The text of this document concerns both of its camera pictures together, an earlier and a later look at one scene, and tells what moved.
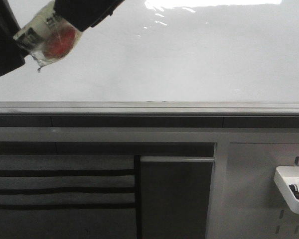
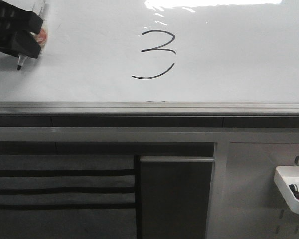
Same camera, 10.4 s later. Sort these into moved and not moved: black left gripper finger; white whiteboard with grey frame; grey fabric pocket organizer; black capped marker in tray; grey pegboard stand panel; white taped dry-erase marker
Moved: white taped dry-erase marker; black left gripper finger
Not moved: grey pegboard stand panel; grey fabric pocket organizer; black capped marker in tray; white whiteboard with grey frame
